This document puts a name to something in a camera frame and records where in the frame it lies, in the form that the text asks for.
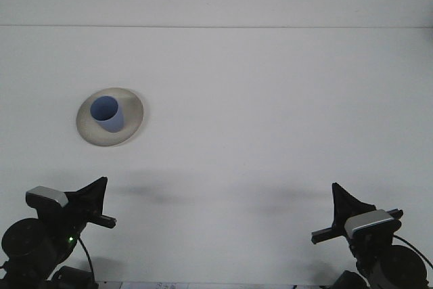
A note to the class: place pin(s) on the pale blue cup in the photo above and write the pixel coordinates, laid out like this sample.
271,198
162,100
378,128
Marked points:
113,121

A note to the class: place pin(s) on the pale round plate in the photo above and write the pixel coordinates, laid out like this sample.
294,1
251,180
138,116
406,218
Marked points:
132,123

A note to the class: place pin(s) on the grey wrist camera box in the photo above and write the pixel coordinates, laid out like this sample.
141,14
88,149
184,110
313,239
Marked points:
370,221
47,195

